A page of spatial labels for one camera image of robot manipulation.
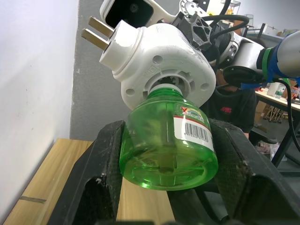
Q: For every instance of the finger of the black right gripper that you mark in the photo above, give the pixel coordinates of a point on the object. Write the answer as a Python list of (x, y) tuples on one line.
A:
[(200, 32)]

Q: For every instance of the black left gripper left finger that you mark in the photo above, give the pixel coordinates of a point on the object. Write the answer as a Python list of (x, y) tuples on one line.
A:
[(93, 168)]

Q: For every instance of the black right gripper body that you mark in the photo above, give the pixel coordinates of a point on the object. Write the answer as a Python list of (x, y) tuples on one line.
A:
[(180, 20)]

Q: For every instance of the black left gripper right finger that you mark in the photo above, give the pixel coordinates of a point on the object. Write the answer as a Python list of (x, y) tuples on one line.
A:
[(246, 168)]

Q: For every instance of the white mosquito repellent heater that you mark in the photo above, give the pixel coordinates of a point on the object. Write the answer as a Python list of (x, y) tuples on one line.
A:
[(168, 47)]

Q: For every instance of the green liquid repellent bottle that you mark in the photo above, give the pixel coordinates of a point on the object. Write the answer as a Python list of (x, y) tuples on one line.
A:
[(152, 140)]

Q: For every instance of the clear water bottle green label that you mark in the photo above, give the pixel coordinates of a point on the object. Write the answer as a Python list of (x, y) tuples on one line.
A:
[(280, 91)]

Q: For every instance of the brown cardboard box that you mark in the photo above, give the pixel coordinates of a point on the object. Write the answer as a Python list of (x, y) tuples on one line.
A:
[(260, 111)]

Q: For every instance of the person in black t-shirt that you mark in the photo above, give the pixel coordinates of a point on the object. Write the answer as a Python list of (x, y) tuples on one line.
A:
[(234, 105)]

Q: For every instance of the light workbench with black legs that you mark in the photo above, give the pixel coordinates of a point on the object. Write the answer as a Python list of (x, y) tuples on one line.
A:
[(281, 100)]

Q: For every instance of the white paper roll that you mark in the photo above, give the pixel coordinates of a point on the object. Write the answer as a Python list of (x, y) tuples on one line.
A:
[(272, 89)]

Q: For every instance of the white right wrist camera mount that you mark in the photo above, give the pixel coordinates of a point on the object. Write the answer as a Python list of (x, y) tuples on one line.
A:
[(159, 9)]

